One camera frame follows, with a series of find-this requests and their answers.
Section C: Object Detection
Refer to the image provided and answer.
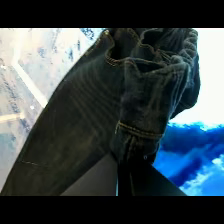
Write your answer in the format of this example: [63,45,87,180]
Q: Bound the blue jeans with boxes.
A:
[0,28,202,197]

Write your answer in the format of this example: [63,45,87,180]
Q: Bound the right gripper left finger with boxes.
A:
[59,152,119,197]

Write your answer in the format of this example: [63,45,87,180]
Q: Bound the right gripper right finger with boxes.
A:
[130,161,188,197]

